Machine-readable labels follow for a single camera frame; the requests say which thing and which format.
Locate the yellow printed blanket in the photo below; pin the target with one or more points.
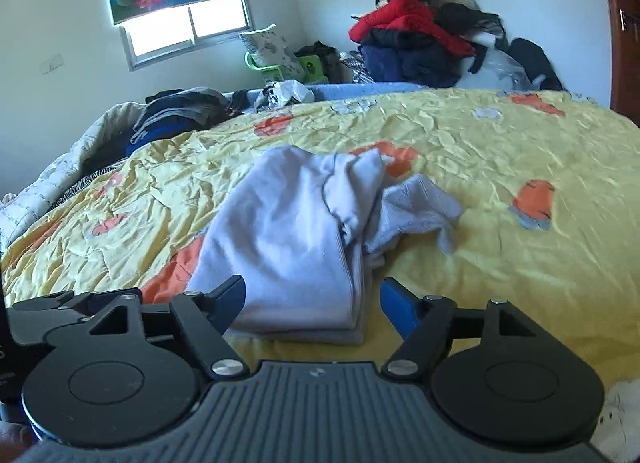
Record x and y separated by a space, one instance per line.
500 268

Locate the black white striped cloth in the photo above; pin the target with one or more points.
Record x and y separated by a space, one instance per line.
85 183

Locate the blue bed sheet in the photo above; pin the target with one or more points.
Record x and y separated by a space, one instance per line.
350 91

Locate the dark grey folded garment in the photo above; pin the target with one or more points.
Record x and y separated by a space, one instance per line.
185 103

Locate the black backpack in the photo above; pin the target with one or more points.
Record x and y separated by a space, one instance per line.
320 50

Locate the window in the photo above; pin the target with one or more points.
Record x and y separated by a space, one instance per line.
160 30

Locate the red jacket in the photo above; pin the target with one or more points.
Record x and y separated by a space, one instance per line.
400 15

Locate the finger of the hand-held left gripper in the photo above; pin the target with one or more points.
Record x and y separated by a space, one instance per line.
45 318

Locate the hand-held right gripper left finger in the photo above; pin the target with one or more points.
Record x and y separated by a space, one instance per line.
232 300

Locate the green plastic chair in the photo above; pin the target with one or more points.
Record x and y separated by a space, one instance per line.
312 67

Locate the black bag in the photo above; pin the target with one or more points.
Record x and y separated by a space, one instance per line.
532 58

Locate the white quilt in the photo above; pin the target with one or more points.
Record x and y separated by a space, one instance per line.
40 183

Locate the white printed cloth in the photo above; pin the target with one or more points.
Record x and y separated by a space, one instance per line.
622 408

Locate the grey printed cushion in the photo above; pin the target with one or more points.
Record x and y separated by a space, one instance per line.
272 50

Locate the clear plastic bag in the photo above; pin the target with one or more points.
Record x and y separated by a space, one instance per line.
495 65

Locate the brown wooden door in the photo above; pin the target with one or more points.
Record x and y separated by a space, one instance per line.
622 68

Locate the light grey knit garment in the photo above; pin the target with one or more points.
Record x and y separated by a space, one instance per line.
415 208

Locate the blue folded garment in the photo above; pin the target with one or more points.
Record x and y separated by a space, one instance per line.
155 135

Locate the white wall socket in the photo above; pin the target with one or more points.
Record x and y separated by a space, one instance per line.
52 64

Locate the black white patterned cloth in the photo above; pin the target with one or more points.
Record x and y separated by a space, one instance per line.
356 68

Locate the crumpled silver bag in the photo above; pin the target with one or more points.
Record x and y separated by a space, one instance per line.
282 93

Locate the black grey garment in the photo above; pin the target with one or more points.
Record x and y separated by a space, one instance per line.
460 15

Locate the navy blue jacket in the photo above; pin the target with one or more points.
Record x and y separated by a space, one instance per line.
400 63

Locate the pale lavender garment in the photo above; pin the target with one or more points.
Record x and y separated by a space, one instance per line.
280 243

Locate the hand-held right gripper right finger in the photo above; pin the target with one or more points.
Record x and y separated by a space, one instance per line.
397 305

